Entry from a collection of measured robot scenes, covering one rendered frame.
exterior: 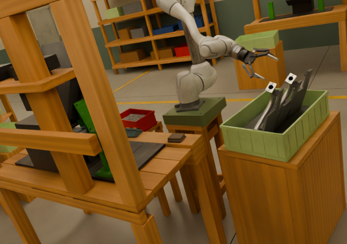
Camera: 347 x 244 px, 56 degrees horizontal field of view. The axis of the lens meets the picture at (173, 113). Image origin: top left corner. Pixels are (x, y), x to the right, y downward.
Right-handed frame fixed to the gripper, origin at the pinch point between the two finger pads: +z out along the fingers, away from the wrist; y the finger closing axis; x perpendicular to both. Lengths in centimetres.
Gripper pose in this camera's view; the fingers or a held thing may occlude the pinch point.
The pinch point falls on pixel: (269, 69)
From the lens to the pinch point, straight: 200.5
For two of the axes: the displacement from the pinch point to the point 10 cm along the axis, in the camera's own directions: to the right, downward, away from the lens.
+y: 5.6, -8.3, -0.4
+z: 7.2, 5.1, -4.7
